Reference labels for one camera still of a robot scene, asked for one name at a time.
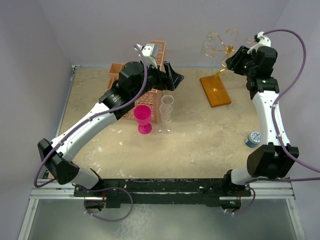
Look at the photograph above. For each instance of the clear wine glass back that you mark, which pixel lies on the clear wine glass back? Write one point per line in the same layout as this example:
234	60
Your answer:
165	111

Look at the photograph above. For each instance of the blue white small jar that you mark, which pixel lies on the blue white small jar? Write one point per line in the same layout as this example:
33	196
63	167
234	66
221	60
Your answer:
253	139

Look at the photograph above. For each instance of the gold wire wine glass rack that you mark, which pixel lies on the gold wire wine glass rack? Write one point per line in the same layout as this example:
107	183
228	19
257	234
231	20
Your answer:
228	49

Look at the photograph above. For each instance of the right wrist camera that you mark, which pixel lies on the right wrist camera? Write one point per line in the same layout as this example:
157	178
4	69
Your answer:
261	41

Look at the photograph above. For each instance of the wooden rack base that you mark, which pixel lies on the wooden rack base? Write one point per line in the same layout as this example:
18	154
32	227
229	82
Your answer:
215	91

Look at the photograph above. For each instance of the clear ribbed flute glass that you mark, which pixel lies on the clear ribbed flute glass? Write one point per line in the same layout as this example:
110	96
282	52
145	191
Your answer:
235	106

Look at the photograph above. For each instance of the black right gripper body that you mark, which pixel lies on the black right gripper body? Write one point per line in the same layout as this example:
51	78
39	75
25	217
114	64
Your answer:
250	69

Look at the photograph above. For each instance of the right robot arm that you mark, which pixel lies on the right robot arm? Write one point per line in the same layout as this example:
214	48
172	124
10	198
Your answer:
270	161

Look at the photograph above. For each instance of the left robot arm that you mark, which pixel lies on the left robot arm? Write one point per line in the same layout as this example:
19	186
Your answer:
134	80

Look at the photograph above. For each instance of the clear round wine glass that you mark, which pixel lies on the clear round wine glass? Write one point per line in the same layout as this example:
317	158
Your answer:
168	99

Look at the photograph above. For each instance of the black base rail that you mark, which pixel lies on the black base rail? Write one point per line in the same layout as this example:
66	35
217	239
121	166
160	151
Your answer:
155	191

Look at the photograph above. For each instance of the peach plastic file organizer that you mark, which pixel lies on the peach plastic file organizer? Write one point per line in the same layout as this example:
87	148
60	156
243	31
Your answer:
152	99

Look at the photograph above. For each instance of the pink wine glass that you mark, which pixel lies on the pink wine glass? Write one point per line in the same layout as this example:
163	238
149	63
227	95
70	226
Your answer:
143	114

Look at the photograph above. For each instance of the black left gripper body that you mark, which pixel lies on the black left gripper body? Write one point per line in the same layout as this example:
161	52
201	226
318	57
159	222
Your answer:
155	80

